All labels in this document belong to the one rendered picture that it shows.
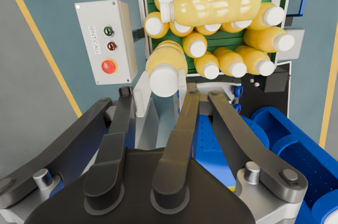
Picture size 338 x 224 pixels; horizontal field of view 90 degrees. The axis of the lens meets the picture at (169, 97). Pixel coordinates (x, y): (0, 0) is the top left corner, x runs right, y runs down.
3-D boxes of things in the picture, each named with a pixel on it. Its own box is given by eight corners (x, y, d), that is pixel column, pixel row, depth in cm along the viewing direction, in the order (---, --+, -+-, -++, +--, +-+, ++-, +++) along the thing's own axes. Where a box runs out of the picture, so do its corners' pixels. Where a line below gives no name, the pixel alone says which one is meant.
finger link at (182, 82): (178, 87, 16) (186, 87, 16) (178, 68, 22) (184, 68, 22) (180, 116, 17) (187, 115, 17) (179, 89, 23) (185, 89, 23)
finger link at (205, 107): (187, 102, 14) (223, 100, 14) (185, 82, 19) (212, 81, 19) (187, 117, 15) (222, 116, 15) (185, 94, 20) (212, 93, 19)
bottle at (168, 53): (170, 75, 42) (167, 113, 25) (148, 56, 40) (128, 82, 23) (190, 53, 39) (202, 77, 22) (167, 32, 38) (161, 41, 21)
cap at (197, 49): (189, 41, 43) (190, 42, 41) (205, 40, 43) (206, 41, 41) (189, 56, 45) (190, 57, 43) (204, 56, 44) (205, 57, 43)
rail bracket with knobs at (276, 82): (246, 83, 66) (257, 93, 57) (248, 64, 63) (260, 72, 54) (272, 81, 65) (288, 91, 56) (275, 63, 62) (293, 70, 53)
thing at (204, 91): (195, 93, 66) (199, 109, 54) (195, 87, 65) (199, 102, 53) (221, 92, 65) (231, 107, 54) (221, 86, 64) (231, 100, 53)
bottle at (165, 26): (166, 9, 57) (162, 5, 40) (173, 30, 59) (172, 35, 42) (146, 17, 58) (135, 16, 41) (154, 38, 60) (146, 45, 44)
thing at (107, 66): (104, 73, 45) (102, 74, 44) (101, 60, 44) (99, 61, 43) (117, 72, 45) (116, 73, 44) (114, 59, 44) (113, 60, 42)
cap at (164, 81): (166, 98, 24) (166, 104, 22) (144, 81, 23) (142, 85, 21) (185, 78, 23) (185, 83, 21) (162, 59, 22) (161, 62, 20)
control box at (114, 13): (108, 74, 56) (95, 85, 47) (93, 6, 48) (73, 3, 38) (138, 72, 55) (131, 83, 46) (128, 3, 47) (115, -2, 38)
